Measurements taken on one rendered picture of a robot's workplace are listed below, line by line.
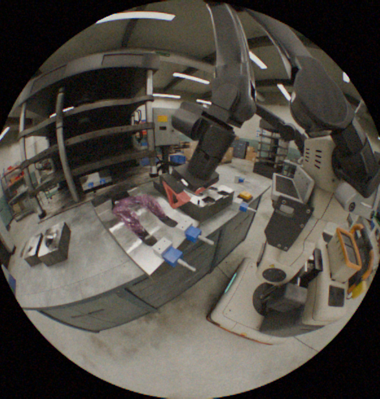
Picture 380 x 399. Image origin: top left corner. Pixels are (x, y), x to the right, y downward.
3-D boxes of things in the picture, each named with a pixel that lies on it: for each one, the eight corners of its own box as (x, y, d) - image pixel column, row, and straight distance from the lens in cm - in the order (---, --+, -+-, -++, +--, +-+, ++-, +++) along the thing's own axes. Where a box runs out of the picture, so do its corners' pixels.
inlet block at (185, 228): (215, 243, 42) (217, 232, 38) (208, 254, 39) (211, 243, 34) (184, 228, 46) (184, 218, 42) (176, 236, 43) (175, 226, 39)
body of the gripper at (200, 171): (170, 174, 24) (181, 142, 21) (198, 165, 32) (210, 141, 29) (192, 195, 22) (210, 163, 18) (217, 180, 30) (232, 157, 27)
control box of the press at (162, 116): (183, 219, 177) (180, 108, 138) (166, 228, 166) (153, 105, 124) (175, 212, 192) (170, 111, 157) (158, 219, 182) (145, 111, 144)
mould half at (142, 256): (199, 231, 49) (201, 210, 41) (154, 282, 38) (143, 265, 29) (133, 197, 80) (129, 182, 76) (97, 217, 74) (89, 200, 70)
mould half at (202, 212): (232, 204, 69) (236, 182, 63) (199, 224, 52) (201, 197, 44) (182, 179, 100) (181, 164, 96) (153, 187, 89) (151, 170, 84)
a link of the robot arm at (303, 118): (362, 124, 24) (347, 126, 28) (311, 63, 23) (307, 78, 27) (333, 159, 19) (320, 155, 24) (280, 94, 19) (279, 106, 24)
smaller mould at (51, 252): (67, 259, 63) (57, 248, 59) (47, 267, 72) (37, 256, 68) (71, 230, 77) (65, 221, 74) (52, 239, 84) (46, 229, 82)
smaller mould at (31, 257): (41, 262, 78) (34, 254, 76) (30, 266, 88) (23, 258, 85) (46, 239, 89) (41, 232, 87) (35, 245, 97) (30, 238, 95)
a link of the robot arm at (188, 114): (242, 87, 18) (254, 105, 26) (180, 71, 25) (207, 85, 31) (204, 159, 19) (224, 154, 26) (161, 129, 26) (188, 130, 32)
